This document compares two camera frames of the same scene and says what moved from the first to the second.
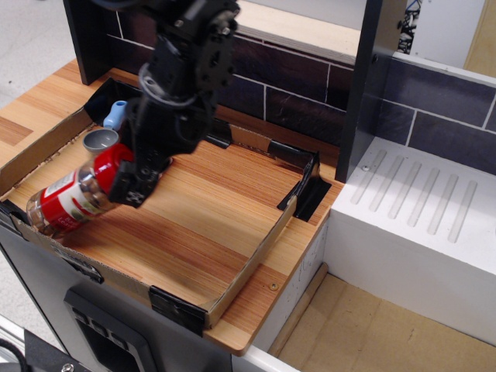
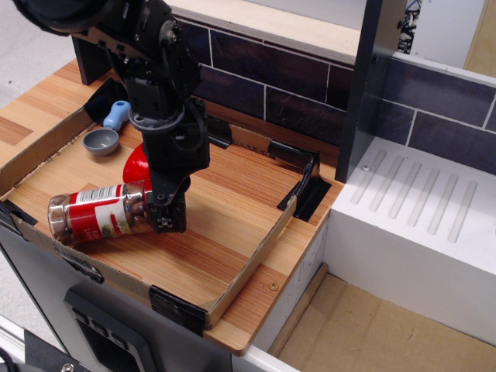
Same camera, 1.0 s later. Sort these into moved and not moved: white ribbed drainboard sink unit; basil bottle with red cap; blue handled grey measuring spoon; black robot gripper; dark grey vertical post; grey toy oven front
Moved: black robot gripper; basil bottle with red cap
Not moved: blue handled grey measuring spoon; dark grey vertical post; grey toy oven front; white ribbed drainboard sink unit
